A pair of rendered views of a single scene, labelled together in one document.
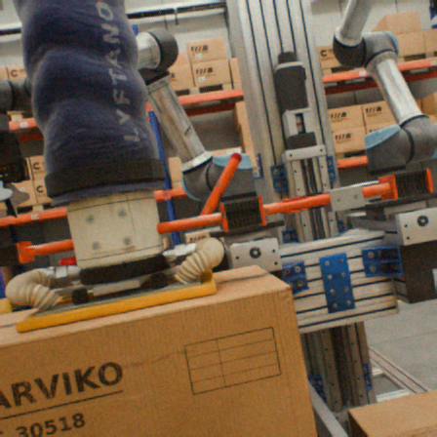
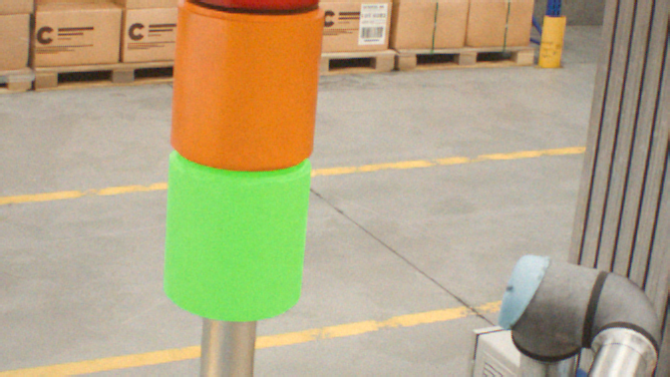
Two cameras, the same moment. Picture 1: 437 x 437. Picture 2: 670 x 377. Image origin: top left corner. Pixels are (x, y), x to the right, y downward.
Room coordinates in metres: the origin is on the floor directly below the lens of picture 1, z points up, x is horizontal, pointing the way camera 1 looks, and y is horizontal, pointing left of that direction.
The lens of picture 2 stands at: (0.06, 1.25, 2.36)
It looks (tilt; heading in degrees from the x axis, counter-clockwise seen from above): 19 degrees down; 337
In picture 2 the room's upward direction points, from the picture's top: 5 degrees clockwise
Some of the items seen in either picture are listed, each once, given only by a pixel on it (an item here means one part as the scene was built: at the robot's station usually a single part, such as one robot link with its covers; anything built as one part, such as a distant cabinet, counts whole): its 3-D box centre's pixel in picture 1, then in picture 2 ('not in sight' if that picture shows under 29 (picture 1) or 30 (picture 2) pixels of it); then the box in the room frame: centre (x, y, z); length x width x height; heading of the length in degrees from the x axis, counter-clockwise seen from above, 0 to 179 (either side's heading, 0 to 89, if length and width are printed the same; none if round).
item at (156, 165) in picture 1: (107, 178); not in sight; (1.01, 0.27, 1.19); 0.23 x 0.23 x 0.04
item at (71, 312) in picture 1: (120, 295); not in sight; (0.91, 0.26, 0.97); 0.34 x 0.10 x 0.05; 96
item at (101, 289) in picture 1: (124, 268); not in sight; (1.00, 0.27, 1.01); 0.34 x 0.25 x 0.06; 96
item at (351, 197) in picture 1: (342, 198); not in sight; (1.06, -0.19, 1.07); 0.07 x 0.07 x 0.04; 6
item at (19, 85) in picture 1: (31, 95); not in sight; (1.29, 0.50, 1.46); 0.11 x 0.11 x 0.08; 46
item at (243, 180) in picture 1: (232, 174); not in sight; (1.60, 0.04, 1.20); 0.13 x 0.12 x 0.14; 46
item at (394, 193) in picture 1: (405, 184); not in sight; (1.06, -0.32, 1.08); 0.08 x 0.07 x 0.05; 96
